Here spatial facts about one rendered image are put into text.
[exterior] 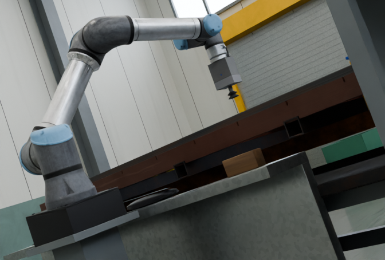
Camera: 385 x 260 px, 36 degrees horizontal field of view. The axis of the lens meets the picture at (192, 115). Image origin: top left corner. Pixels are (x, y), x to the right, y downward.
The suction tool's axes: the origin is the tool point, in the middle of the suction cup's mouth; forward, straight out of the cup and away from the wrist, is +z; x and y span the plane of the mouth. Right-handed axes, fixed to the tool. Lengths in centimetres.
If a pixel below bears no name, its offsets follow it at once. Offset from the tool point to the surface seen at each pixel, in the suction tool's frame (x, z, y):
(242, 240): 47, 45, -12
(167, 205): 62, 28, -2
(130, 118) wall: -711, -132, 638
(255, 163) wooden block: 55, 25, -30
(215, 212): 46, 35, -6
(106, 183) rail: 37, 14, 41
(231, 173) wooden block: 55, 26, -22
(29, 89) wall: -505, -220, 660
